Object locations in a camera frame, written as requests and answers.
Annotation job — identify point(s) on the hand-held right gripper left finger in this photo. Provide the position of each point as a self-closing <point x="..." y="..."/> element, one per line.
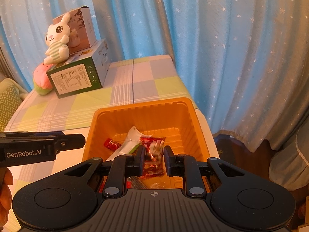
<point x="140" y="162"/>

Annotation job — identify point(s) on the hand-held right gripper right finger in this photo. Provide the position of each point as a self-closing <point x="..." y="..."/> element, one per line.
<point x="168" y="162"/>

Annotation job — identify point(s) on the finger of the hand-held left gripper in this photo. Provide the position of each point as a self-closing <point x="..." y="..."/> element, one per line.
<point x="71" y="141"/>
<point x="50" y="134"/>

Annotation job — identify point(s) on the long red foil snack packet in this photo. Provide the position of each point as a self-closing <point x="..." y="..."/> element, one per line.
<point x="154" y="152"/>

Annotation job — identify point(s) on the silver snack packet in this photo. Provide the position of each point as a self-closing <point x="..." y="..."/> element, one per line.
<point x="130" y="140"/>

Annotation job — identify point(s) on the small red candy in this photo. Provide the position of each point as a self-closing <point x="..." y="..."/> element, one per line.
<point x="112" y="144"/>

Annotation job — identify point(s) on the orange plastic tray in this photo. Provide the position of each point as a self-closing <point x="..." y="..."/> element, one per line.
<point x="144" y="118"/>

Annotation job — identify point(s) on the person's left hand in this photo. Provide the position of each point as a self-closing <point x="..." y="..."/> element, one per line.
<point x="5" y="191"/>

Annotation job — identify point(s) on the green chevron pillow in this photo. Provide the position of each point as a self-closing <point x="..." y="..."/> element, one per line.
<point x="9" y="108"/>

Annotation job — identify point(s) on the pink star plush toy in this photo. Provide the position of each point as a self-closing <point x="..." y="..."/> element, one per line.
<point x="42" y="81"/>

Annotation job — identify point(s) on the green printed cardboard box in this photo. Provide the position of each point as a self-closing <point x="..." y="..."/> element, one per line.
<point x="72" y="77"/>

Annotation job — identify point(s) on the grey curtain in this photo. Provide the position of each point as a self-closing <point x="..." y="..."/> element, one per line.
<point x="3" y="62"/>

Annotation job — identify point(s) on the white rabbit plush toy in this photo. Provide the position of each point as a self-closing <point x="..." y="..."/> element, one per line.
<point x="56" y="41"/>

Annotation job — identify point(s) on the grey white cardboard box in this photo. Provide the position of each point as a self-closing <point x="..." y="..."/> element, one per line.
<point x="84" y="29"/>

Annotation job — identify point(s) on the pale lace-trimmed cloth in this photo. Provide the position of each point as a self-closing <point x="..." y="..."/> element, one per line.
<point x="289" y="164"/>

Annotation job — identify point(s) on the blue star curtain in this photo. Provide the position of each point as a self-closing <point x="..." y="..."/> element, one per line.
<point x="217" y="41"/>

